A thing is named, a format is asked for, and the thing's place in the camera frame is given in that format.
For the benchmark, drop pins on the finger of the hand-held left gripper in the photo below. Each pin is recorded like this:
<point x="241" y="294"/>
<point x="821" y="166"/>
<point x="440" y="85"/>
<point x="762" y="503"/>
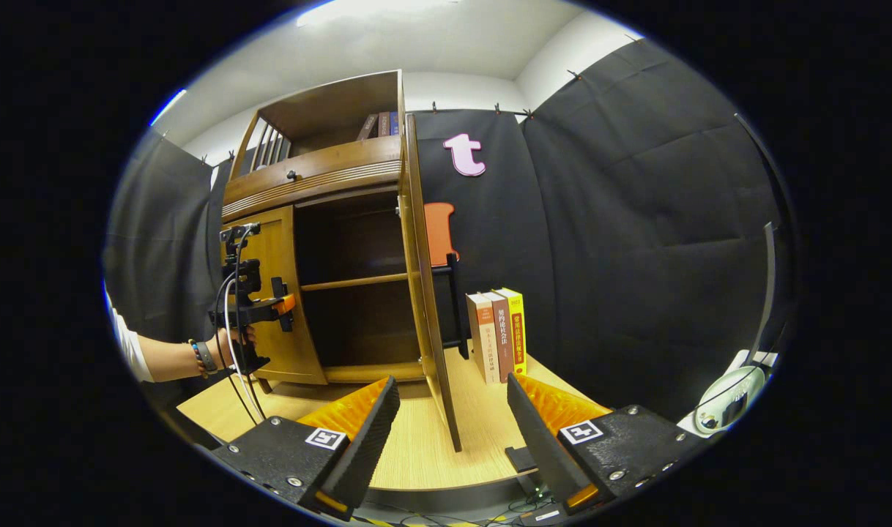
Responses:
<point x="286" y="304"/>

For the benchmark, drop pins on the wooden double-door shoe cabinet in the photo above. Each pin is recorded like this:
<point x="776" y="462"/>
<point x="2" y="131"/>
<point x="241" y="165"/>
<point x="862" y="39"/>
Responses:
<point x="358" y="241"/>

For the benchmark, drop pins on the white round device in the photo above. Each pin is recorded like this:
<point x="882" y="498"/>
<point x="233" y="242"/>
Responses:
<point x="724" y="399"/>

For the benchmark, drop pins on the white shirt sleeve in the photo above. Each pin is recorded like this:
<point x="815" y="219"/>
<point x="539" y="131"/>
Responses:
<point x="129" y="344"/>

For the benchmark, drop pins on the reddish brown paperback book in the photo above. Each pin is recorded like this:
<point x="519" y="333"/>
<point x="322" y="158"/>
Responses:
<point x="503" y="329"/>

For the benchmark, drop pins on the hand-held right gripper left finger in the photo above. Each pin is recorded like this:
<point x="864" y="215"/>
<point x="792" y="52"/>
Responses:
<point x="362" y="446"/>

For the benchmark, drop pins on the beige book with orange band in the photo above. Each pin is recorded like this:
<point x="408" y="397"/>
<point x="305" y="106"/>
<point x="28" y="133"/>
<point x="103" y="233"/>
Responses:
<point x="482" y="337"/>

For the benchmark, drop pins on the maroon book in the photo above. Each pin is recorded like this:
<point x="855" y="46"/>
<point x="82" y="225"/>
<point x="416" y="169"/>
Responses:
<point x="383" y="124"/>

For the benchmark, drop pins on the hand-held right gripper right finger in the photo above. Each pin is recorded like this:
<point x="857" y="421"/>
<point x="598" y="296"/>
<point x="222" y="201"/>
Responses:
<point x="537" y="439"/>

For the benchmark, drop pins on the wooden cabinet door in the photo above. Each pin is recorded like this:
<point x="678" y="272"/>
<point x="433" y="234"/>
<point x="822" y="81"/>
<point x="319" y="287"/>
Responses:
<point x="424" y="315"/>
<point x="277" y="249"/>

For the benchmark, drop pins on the dark wristband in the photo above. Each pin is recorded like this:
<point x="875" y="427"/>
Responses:
<point x="207" y="357"/>

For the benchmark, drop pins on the small ceiling light panel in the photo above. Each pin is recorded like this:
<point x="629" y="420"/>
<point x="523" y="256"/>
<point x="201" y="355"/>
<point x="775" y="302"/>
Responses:
<point x="168" y="107"/>

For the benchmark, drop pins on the yellow book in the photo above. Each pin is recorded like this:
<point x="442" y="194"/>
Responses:
<point x="518" y="329"/>

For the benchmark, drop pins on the large ceiling light panel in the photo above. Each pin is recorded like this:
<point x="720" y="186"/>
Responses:
<point x="373" y="10"/>

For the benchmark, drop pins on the small black block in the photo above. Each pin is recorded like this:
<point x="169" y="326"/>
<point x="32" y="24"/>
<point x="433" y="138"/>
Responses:
<point x="521" y="460"/>

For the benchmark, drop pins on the grey curved pole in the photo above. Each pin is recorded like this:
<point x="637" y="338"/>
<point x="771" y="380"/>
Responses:
<point x="768" y="278"/>

